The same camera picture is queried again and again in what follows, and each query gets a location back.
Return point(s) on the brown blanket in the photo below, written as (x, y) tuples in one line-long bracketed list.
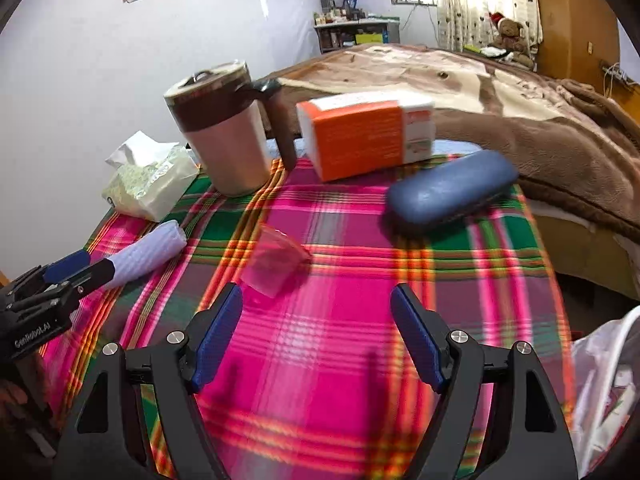
[(550, 125)]

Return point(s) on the blue glasses case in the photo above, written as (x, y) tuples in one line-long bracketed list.
[(445, 190)]

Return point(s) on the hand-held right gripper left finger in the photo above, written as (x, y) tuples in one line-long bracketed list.
[(220, 330)]

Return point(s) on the beige mug with brown lid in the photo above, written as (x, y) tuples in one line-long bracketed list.
[(230, 145)]

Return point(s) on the cluttered shelf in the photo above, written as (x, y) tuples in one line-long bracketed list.
[(350, 35)]

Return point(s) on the white power strip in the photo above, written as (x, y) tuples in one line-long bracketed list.
[(616, 72)]

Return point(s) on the clear plastic piece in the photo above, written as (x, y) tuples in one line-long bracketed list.
[(275, 265)]

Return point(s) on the white plastic bag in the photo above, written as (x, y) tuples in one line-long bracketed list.
[(595, 360)]

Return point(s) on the pink green plaid cloth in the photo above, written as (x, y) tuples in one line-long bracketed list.
[(340, 270)]

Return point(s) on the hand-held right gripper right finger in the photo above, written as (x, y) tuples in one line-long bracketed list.
[(417, 340)]

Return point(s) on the orange and white box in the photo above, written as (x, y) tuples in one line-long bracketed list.
[(360, 135)]

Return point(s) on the wooden wardrobe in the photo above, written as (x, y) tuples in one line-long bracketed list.
[(575, 20)]

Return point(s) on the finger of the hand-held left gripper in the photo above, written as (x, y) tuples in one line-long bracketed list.
[(67, 265), (97, 275)]

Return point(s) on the tan bed base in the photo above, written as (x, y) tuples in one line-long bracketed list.
[(590, 255)]

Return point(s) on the brown teddy bear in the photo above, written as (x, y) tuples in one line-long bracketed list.
[(510, 35)]

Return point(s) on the tissue pack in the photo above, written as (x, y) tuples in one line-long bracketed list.
[(145, 190)]

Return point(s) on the white foam net sleeve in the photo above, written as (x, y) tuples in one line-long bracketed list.
[(150, 250)]

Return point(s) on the patterned curtain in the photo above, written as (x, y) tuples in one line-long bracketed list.
[(475, 5)]

